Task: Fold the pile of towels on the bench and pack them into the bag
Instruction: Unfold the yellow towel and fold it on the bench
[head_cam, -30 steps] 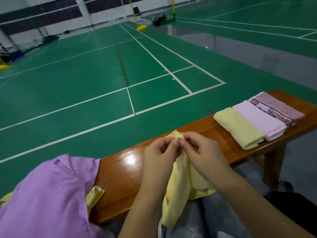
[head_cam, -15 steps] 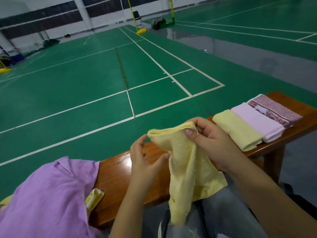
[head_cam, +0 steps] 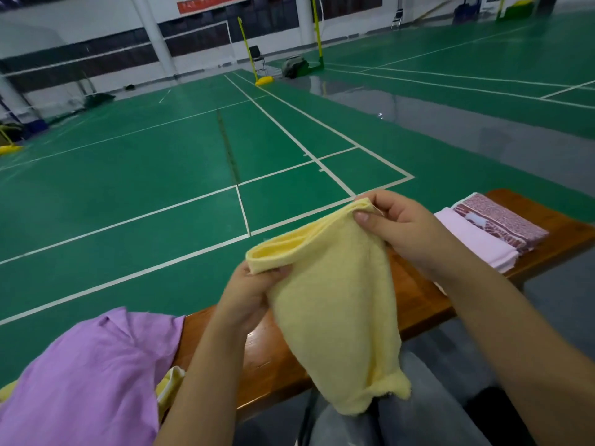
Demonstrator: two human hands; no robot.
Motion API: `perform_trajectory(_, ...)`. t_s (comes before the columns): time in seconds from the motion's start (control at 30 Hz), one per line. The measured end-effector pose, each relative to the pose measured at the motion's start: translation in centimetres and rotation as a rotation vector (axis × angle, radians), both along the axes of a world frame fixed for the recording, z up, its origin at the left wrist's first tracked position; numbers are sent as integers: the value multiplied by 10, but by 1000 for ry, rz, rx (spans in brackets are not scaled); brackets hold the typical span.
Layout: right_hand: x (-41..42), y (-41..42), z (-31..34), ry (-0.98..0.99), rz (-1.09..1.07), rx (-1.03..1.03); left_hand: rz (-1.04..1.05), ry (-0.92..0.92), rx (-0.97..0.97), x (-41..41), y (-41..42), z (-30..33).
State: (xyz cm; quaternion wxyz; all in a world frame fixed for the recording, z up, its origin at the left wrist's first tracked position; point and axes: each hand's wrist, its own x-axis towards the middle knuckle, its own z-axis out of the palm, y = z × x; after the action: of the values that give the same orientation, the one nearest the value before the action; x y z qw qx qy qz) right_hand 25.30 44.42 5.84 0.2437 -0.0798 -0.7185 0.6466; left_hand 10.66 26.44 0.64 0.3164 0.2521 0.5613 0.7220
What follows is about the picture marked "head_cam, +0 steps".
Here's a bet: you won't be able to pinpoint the person's left hand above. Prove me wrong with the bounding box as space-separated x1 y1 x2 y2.
212 260 295 342

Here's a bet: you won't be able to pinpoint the person's right hand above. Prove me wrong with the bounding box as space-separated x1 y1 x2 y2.
353 189 468 282

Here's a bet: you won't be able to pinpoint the light pink towel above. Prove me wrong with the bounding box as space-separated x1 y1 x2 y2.
434 207 520 274

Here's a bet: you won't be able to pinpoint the red patterned towel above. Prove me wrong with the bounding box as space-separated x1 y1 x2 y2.
452 192 550 255

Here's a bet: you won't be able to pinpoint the pale yellow towel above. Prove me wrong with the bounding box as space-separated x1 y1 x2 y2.
244 198 413 417

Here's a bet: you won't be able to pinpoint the yellow white striped cloth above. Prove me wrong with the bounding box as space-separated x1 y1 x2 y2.
155 365 186 416

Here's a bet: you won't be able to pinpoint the purple towel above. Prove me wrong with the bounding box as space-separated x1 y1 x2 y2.
0 307 185 446

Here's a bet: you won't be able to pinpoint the person's right forearm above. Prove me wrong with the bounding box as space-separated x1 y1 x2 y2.
437 255 595 446

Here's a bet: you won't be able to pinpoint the person's left forearm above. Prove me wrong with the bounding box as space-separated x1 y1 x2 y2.
153 322 260 446

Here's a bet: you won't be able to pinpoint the person's grey trousers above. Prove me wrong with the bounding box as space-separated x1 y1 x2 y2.
305 352 494 446

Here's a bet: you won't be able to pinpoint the brown wooden bench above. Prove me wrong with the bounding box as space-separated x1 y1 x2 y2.
172 188 595 424

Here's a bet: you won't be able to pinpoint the black sports bag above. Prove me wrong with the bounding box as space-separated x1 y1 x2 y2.
281 55 311 81

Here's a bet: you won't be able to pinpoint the dark folding chair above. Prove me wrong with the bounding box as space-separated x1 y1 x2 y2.
247 44 267 76

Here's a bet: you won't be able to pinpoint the badminton net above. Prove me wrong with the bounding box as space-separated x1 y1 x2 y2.
19 20 236 82

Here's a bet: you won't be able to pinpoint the red wall banner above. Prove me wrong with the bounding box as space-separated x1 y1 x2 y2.
177 0 258 15

